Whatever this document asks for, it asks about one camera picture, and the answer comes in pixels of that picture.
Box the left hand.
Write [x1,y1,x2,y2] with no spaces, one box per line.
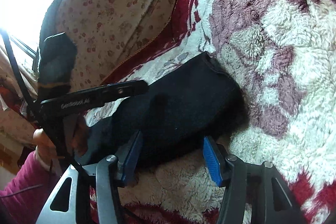
[33,129,62,172]

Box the pink sleeve left forearm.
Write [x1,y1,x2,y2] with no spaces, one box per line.
[1,151,59,223]

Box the cream floral quilt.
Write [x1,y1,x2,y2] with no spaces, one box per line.
[56,0,175,91]

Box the red white floral fleece blanket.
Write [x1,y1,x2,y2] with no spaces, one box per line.
[94,0,335,223]

